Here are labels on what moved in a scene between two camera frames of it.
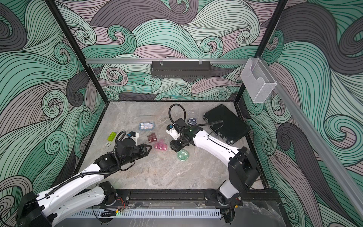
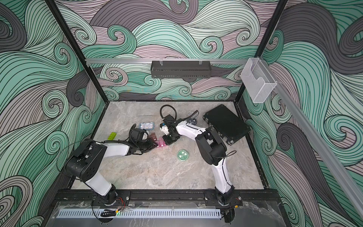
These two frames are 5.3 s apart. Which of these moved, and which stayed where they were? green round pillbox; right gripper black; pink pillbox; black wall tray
Moved: right gripper black
Stayed: pink pillbox; black wall tray; green round pillbox
